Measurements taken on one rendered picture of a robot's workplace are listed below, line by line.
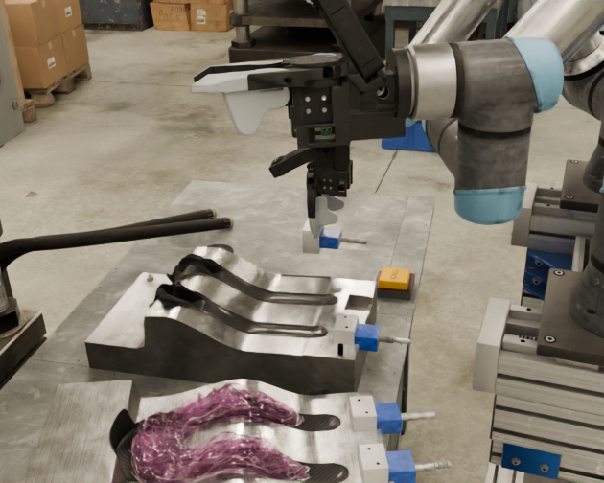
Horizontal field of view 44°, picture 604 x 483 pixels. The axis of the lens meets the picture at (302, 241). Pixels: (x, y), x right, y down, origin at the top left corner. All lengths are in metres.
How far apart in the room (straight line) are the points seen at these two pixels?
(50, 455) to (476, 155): 0.71
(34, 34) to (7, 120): 4.00
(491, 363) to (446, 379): 1.54
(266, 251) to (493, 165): 1.06
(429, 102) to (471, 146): 0.08
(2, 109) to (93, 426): 0.89
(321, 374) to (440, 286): 1.96
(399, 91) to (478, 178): 0.13
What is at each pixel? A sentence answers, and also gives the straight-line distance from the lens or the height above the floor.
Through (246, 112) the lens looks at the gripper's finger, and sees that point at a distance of 0.73.
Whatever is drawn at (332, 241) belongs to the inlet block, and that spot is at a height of 0.93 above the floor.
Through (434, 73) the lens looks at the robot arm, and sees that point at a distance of 0.75.
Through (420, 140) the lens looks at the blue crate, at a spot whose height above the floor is 0.07.
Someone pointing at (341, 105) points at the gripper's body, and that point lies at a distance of 0.74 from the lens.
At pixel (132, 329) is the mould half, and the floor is 0.86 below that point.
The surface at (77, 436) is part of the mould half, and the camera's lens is 1.16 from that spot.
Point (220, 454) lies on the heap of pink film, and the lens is 1.08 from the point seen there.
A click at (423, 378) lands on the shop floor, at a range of 2.70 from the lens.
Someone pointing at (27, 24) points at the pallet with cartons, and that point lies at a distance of 5.84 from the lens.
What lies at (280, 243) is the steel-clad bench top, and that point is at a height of 0.80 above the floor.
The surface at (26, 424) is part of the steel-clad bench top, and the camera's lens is 1.39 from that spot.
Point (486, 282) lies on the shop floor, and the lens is 3.28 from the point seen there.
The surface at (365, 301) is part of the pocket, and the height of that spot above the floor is 0.88.
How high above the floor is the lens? 1.65
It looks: 28 degrees down
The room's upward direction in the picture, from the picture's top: 2 degrees counter-clockwise
